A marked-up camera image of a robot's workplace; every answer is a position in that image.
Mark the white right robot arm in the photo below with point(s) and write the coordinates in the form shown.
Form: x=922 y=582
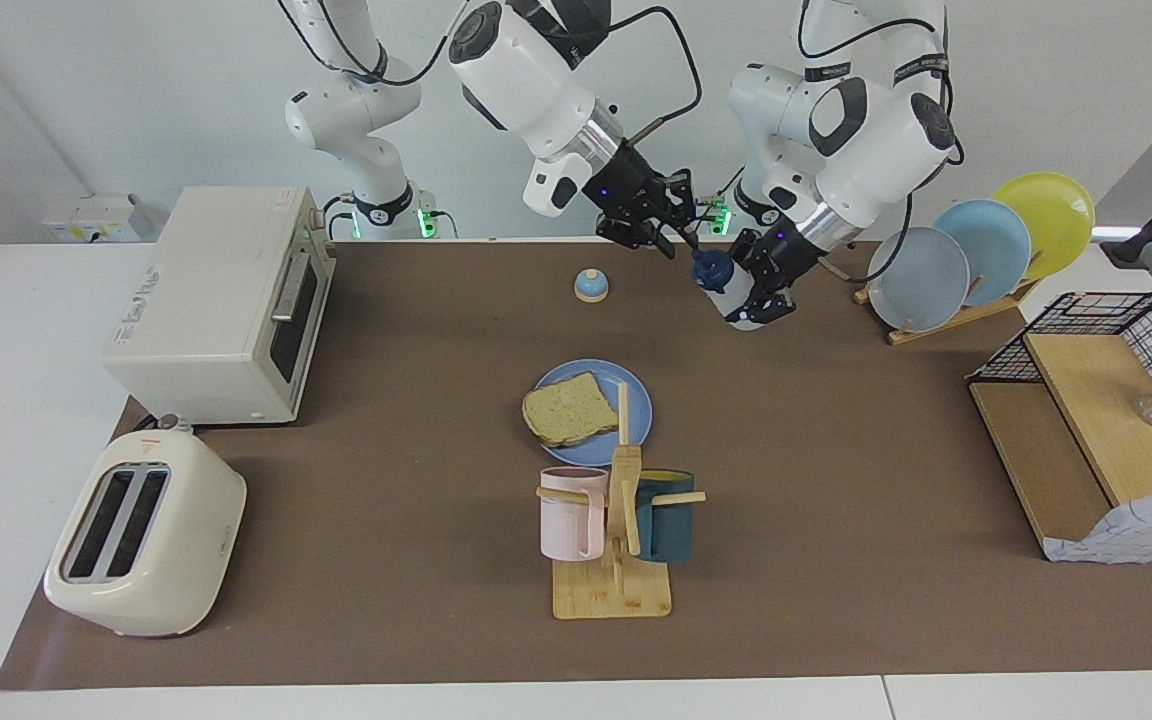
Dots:
x=526 y=70

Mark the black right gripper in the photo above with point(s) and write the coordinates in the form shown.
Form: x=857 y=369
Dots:
x=628 y=185

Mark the blue round plate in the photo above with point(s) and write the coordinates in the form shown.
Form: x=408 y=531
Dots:
x=641 y=415

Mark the brown table mat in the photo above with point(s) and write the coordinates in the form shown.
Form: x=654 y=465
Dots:
x=386 y=450

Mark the bread slice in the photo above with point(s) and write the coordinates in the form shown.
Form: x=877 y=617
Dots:
x=571 y=410

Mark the light blue plate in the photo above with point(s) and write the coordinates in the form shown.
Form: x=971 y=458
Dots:
x=996 y=245

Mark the grey plate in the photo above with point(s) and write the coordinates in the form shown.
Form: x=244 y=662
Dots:
x=921 y=280

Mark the wooden mug tree stand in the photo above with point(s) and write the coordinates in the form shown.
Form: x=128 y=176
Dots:
x=611 y=595

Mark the white toaster oven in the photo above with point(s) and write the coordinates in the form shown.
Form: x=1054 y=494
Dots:
x=206 y=340

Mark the wooden plate rack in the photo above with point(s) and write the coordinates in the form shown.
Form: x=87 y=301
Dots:
x=946 y=325

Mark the white grid-patterned cloth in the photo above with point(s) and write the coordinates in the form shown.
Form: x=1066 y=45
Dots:
x=1136 y=530

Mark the white wall socket box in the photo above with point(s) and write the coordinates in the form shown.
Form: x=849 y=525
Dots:
x=96 y=220

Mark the cream two-slot toaster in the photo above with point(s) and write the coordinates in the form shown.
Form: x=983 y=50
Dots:
x=196 y=540

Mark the squeeze bottle navy cap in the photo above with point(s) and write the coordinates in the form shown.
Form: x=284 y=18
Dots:
x=741 y=300

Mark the dark teal mug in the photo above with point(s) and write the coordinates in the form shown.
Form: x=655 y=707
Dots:
x=671 y=530

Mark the pink mug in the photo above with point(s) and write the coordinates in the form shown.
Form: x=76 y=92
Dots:
x=566 y=525

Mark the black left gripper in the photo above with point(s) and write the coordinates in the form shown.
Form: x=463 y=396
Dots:
x=791 y=255

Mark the yellow plate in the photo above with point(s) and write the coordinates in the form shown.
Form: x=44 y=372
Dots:
x=1051 y=220

